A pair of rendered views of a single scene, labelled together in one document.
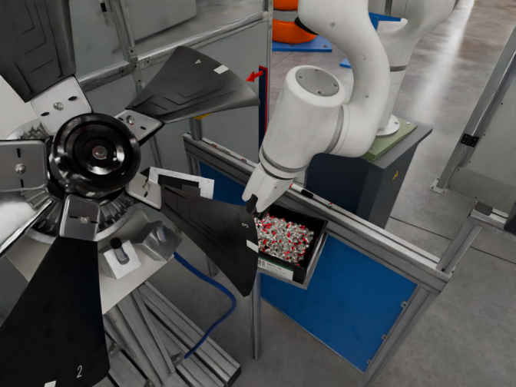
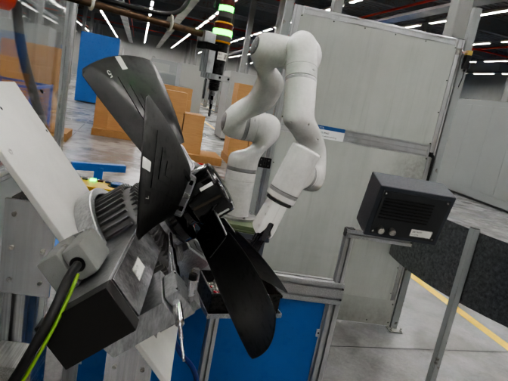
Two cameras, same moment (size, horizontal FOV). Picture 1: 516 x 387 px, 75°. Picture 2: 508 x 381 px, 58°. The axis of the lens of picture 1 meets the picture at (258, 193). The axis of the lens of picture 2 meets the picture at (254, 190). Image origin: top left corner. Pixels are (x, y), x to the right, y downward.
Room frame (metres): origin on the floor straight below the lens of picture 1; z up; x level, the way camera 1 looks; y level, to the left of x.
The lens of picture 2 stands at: (-0.34, 0.91, 1.43)
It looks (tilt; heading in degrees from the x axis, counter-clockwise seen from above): 12 degrees down; 313
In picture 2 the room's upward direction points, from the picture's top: 11 degrees clockwise
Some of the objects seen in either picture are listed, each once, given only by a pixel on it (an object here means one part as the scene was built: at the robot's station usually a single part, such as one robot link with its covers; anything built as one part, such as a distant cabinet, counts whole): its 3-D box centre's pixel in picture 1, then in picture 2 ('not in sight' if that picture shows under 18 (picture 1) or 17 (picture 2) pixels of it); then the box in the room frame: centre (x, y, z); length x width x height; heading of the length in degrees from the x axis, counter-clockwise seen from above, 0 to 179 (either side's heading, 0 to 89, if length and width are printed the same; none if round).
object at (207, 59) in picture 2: not in sight; (215, 57); (0.50, 0.22, 1.50); 0.09 x 0.07 x 0.10; 86
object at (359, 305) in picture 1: (283, 268); (196, 372); (0.71, -0.10, 0.45); 0.82 x 0.02 x 0.66; 51
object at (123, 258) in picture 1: (119, 250); (191, 286); (0.39, 0.27, 0.99); 0.02 x 0.02 x 0.06
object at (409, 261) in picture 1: (290, 196); (213, 274); (0.71, -0.10, 0.82); 0.90 x 0.04 x 0.08; 51
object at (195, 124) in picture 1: (195, 122); not in sight; (0.97, 0.21, 0.92); 0.03 x 0.03 x 0.12; 51
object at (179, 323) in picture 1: (150, 363); not in sight; (0.52, 0.45, 0.04); 0.62 x 0.45 x 0.08; 51
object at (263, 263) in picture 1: (276, 237); (237, 292); (0.54, -0.05, 0.85); 0.22 x 0.17 x 0.07; 64
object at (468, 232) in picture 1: (461, 240); (344, 255); (0.44, -0.43, 0.96); 0.03 x 0.03 x 0.20; 51
